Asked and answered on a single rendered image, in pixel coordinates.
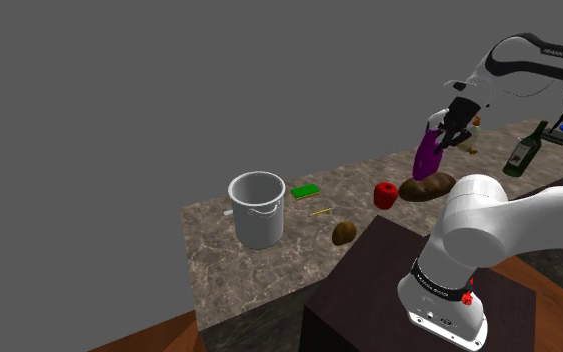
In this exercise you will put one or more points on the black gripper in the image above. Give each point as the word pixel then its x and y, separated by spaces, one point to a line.
pixel 462 113

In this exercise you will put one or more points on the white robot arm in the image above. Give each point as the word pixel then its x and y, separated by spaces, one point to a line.
pixel 471 229

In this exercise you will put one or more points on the cream and orange figure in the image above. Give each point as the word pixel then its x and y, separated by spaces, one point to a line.
pixel 471 141

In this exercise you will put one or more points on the purple bottle with white cap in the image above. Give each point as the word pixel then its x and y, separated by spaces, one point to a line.
pixel 425 158

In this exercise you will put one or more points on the green wine bottle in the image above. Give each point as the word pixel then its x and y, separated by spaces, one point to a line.
pixel 521 156

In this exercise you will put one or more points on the brown bread loaf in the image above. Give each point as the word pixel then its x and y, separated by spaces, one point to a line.
pixel 425 187

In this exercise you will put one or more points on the red apple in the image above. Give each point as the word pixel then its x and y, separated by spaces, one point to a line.
pixel 385 196

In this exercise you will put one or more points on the brown potato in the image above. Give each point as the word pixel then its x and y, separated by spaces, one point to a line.
pixel 344 234

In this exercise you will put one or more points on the yellow pencil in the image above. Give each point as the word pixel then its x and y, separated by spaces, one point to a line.
pixel 321 212

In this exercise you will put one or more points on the green and yellow sponge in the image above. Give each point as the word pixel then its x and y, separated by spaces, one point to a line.
pixel 305 192

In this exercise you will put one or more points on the dark robot stand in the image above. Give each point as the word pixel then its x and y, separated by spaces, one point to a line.
pixel 359 292

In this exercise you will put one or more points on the grey metal pot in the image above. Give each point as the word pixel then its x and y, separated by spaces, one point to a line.
pixel 259 222

